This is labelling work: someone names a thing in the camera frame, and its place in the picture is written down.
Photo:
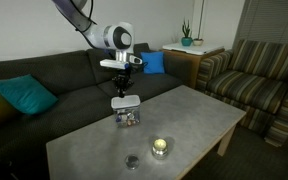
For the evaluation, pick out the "striped armchair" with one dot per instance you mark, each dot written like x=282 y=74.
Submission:
x=253 y=77

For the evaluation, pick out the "glass candle jar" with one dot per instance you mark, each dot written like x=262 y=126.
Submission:
x=159 y=149

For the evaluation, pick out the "wooden side table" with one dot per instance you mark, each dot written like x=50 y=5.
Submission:
x=185 y=66

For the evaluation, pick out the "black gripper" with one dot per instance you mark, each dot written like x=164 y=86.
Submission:
x=122 y=81

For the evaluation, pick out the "round metal candle lid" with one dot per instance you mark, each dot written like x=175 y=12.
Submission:
x=132 y=162

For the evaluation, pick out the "blue cushion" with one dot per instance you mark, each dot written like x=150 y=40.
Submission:
x=154 y=62

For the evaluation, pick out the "small white plant pot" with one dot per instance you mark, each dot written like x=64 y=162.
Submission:
x=197 y=42

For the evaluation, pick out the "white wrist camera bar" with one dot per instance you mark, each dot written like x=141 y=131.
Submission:
x=120 y=64

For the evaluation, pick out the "dark grey sofa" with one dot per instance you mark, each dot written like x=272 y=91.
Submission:
x=83 y=90

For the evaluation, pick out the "grey coffee table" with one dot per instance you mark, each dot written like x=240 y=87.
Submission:
x=190 y=122

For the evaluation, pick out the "teal cushion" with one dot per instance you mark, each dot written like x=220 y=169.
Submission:
x=27 y=94

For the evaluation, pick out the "white container lid with button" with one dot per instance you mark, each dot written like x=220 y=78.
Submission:
x=125 y=102

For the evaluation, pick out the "teal pot with plant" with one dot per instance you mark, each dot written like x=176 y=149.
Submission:
x=186 y=40

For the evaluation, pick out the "clear jar with snacks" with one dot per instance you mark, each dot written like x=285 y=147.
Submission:
x=126 y=117

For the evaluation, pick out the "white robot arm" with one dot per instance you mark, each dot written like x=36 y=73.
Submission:
x=119 y=38

